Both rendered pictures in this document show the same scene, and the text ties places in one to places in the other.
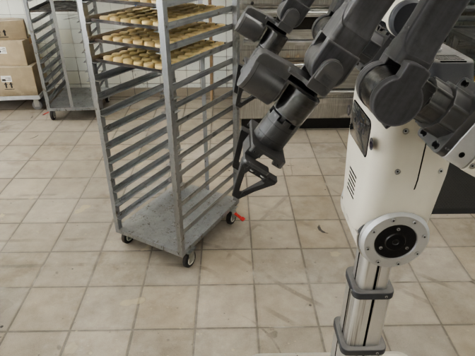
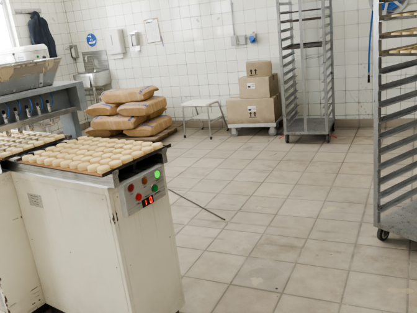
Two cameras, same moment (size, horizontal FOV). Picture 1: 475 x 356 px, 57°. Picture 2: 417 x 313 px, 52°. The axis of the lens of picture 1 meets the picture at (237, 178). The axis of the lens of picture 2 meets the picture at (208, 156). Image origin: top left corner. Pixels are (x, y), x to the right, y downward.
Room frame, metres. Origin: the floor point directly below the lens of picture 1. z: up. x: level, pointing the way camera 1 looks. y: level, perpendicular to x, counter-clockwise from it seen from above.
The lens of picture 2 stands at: (-0.35, 0.46, 1.40)
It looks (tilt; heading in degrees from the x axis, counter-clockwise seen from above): 17 degrees down; 28
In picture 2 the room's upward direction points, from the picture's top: 7 degrees counter-clockwise
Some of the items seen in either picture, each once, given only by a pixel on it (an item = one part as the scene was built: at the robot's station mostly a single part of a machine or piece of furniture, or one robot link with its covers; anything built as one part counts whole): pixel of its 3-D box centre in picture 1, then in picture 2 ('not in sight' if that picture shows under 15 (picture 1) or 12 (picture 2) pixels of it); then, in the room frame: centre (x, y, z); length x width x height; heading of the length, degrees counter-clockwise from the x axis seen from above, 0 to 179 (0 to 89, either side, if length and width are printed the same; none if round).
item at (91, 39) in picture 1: (136, 28); (415, 30); (2.37, 0.53, 1.23); 0.64 x 0.03 x 0.03; 151
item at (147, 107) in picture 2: not in sight; (143, 105); (4.20, 3.78, 0.47); 0.72 x 0.42 x 0.17; 6
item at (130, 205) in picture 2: not in sight; (143, 189); (0.98, 1.50, 0.77); 0.24 x 0.04 x 0.14; 171
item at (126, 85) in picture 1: (141, 79); (414, 78); (2.37, 0.53, 0.96); 0.64 x 0.03 x 0.03; 151
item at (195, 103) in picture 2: not in sight; (204, 117); (4.49, 3.05, 0.23); 0.45 x 0.45 x 0.46; 83
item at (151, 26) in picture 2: not in sight; (152, 31); (4.81, 3.87, 1.37); 0.27 x 0.02 x 0.40; 91
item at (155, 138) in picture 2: not in sight; (131, 135); (4.20, 4.06, 0.06); 1.20 x 0.80 x 0.11; 93
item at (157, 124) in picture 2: not in sight; (149, 125); (4.23, 3.76, 0.19); 0.72 x 0.42 x 0.15; 5
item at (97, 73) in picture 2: not in sight; (94, 70); (4.61, 4.87, 0.93); 0.99 x 0.38 x 1.09; 91
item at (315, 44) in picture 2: (62, 6); (306, 45); (4.42, 1.65, 1.05); 0.60 x 0.40 x 0.01; 4
